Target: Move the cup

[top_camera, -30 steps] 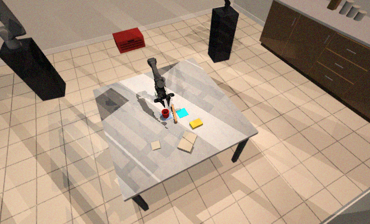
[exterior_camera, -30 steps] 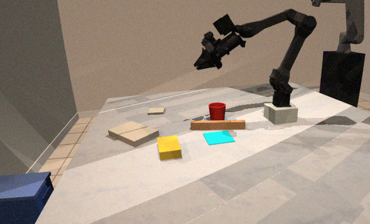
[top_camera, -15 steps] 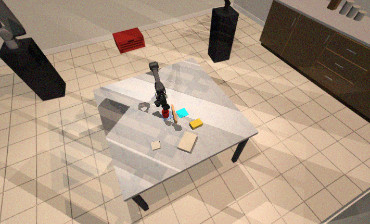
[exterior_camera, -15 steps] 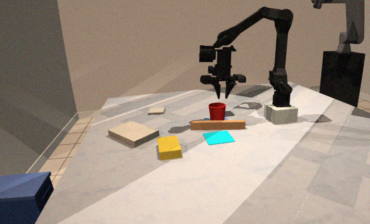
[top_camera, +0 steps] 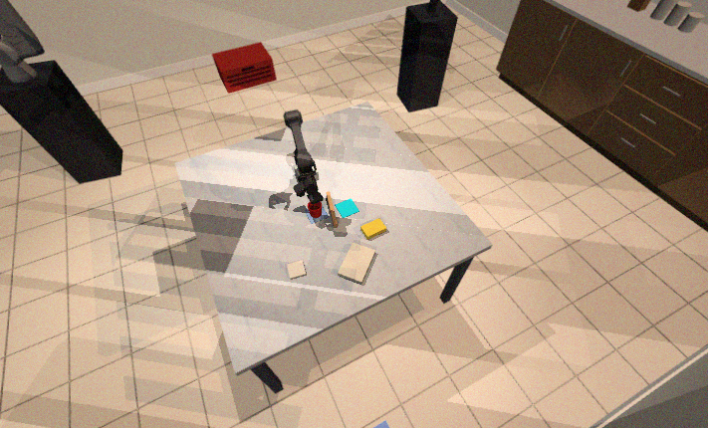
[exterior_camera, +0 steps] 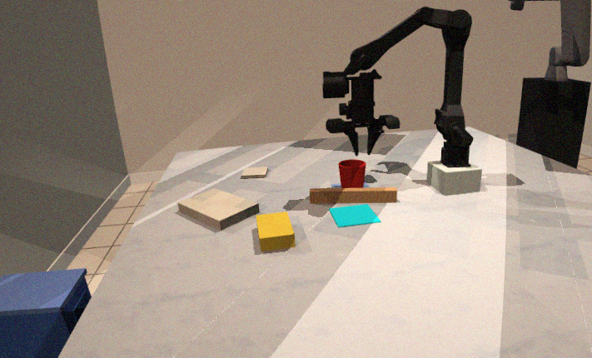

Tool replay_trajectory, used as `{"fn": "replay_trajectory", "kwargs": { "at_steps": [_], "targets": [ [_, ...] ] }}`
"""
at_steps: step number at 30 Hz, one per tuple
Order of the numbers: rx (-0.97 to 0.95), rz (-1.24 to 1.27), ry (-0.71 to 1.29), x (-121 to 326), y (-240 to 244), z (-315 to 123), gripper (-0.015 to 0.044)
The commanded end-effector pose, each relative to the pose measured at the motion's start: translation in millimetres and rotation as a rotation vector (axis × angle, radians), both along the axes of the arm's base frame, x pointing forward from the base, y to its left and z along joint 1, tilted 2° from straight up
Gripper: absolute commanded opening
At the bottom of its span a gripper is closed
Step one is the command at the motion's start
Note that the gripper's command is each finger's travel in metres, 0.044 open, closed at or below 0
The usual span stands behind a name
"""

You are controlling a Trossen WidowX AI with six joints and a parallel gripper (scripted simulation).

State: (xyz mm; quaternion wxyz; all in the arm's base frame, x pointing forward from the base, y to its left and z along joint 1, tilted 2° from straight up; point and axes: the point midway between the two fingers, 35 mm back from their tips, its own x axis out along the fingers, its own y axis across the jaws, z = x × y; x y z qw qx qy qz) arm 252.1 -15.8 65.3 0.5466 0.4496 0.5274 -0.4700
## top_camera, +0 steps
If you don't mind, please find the beige flat block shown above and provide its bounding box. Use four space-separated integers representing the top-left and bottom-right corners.
287 260 306 279
338 243 375 284

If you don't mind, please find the red cup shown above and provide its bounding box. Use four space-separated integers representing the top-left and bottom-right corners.
308 202 322 218

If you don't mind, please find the yellow block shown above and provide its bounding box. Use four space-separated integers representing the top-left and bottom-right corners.
360 218 386 239

